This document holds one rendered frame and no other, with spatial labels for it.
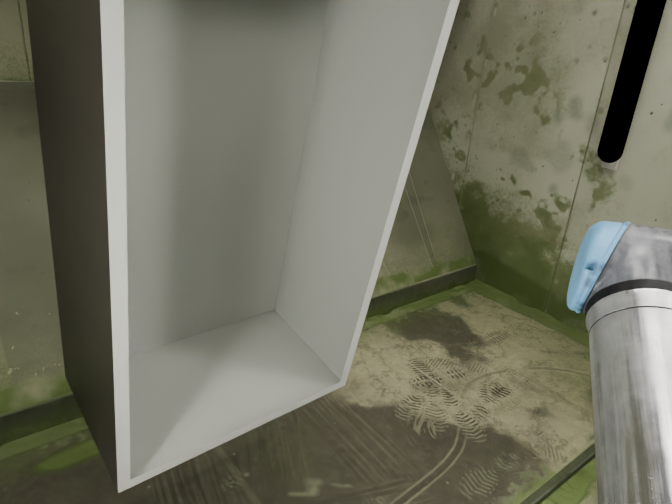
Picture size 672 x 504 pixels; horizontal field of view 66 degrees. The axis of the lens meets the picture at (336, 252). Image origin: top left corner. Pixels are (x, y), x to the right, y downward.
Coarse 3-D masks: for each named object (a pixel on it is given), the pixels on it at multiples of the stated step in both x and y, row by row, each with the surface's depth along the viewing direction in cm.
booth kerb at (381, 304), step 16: (448, 272) 282; (464, 272) 291; (400, 288) 260; (416, 288) 268; (432, 288) 277; (448, 288) 286; (384, 304) 256; (400, 304) 264; (48, 400) 167; (64, 400) 170; (0, 416) 159; (16, 416) 162; (32, 416) 166; (48, 416) 169; (64, 416) 172; (80, 416) 176; (0, 432) 161; (16, 432) 164; (32, 432) 167
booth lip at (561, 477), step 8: (592, 448) 182; (584, 456) 178; (592, 456) 180; (568, 464) 174; (576, 464) 174; (584, 464) 177; (560, 472) 171; (568, 472) 171; (576, 472) 174; (552, 480) 167; (560, 480) 168; (544, 488) 164; (552, 488) 165; (536, 496) 161; (544, 496) 162
